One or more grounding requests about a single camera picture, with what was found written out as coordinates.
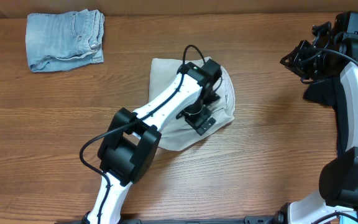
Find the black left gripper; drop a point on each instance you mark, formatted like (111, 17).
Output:
(201, 122)

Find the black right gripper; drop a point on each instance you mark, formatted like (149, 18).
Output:
(301, 50)

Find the beige khaki shorts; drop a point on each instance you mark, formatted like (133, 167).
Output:
(178, 135)

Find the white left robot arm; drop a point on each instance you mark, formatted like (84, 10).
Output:
(129, 146)

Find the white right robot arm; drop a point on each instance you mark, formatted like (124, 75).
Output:
(343, 34)

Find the black garment pile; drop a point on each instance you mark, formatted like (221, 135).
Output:
(338, 181)

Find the light blue cloth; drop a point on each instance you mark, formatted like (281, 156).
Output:
(347, 220)

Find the folded light blue jeans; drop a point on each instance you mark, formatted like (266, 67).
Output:
(63, 42)

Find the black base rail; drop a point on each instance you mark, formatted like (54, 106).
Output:
(266, 219)

